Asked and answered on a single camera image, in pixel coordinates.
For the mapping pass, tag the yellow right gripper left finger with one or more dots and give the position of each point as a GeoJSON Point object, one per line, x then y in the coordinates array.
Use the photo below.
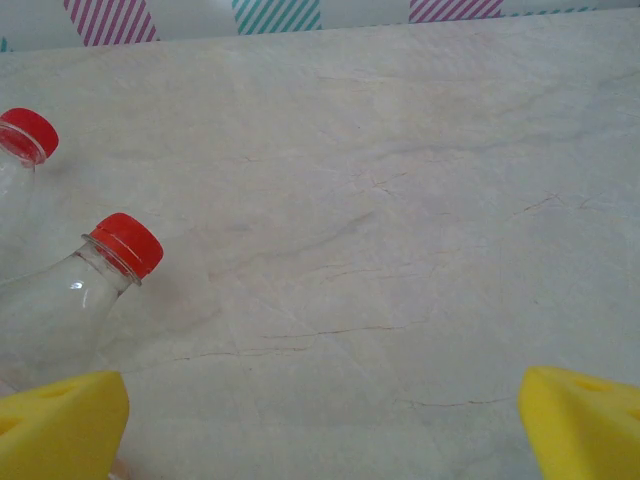
{"type": "Point", "coordinates": [55, 430]}

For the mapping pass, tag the water bottle red white label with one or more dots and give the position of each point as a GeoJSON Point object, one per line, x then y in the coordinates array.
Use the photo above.
{"type": "Point", "coordinates": [30, 130]}

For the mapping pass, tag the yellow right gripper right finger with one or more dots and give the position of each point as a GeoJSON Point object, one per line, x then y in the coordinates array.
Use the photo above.
{"type": "Point", "coordinates": [585, 430]}

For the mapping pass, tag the clear bottle red label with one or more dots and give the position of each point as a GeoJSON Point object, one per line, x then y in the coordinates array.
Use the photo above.
{"type": "Point", "coordinates": [75, 300]}

